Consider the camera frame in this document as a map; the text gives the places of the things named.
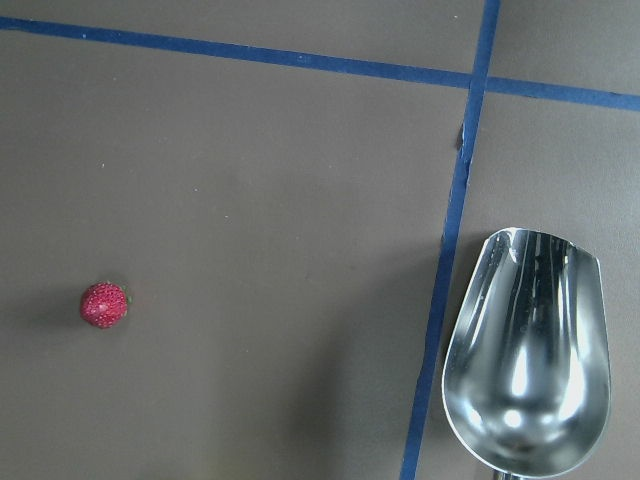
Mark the red strawberry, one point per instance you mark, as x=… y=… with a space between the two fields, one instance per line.
x=104 y=304

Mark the steel ice scoop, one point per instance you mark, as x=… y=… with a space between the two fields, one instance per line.
x=526 y=383

